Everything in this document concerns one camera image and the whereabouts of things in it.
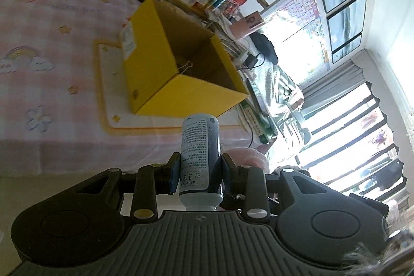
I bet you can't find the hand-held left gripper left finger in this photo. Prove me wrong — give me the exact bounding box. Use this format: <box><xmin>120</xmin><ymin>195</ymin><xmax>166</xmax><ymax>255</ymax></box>
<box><xmin>69</xmin><ymin>151</ymin><xmax>182</xmax><ymax>220</ymax></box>

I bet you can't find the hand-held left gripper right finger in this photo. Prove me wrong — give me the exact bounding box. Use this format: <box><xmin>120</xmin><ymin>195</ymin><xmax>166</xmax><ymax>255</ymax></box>
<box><xmin>221</xmin><ymin>153</ymin><xmax>351</xmax><ymax>225</ymax></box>

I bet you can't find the black spray bottle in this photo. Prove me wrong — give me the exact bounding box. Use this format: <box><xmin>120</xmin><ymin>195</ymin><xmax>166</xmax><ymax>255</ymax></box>
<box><xmin>179</xmin><ymin>113</ymin><xmax>224</xmax><ymax>210</ymax></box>

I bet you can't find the yellow cardboard box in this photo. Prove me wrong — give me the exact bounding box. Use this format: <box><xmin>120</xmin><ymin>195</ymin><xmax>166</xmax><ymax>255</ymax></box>
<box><xmin>120</xmin><ymin>0</ymin><xmax>250</xmax><ymax>117</ymax></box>

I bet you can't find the pink checked cloth desktop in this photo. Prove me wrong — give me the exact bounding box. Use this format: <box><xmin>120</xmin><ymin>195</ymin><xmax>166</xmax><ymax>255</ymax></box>
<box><xmin>0</xmin><ymin>0</ymin><xmax>262</xmax><ymax>180</ymax></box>

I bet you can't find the green box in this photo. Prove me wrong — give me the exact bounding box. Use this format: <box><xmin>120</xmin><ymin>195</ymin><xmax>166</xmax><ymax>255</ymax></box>
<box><xmin>239</xmin><ymin>79</ymin><xmax>279</xmax><ymax>145</ymax></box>

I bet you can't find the metal binder clip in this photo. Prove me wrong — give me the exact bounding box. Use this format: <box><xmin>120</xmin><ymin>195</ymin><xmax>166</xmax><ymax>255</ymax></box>
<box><xmin>176</xmin><ymin>60</ymin><xmax>194</xmax><ymax>73</ymax></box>

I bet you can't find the window with bars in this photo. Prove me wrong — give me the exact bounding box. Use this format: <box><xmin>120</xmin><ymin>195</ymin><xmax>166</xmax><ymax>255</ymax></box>
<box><xmin>268</xmin><ymin>82</ymin><xmax>409</xmax><ymax>200</ymax></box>

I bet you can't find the black cloth bag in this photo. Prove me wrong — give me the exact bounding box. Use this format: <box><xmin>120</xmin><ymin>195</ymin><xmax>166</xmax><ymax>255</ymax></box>
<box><xmin>250</xmin><ymin>32</ymin><xmax>280</xmax><ymax>65</ymax></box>

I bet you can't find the grey curtain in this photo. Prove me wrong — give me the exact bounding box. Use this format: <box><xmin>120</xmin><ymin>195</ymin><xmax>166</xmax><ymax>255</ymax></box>
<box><xmin>301</xmin><ymin>59</ymin><xmax>366</xmax><ymax>116</ymax></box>

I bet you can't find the stack of papers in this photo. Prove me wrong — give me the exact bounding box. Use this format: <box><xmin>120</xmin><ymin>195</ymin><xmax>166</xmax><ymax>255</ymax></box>
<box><xmin>207</xmin><ymin>13</ymin><xmax>248</xmax><ymax>57</ymax></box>

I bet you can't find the grey fuzzy cuff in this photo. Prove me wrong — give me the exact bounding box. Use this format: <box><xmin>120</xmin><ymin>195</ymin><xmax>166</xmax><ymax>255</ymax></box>
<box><xmin>343</xmin><ymin>231</ymin><xmax>414</xmax><ymax>276</ymax></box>

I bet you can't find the colourful wall chart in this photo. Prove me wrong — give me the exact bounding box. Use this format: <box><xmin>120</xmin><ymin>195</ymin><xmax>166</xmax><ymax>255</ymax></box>
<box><xmin>268</xmin><ymin>0</ymin><xmax>330</xmax><ymax>86</ymax></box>

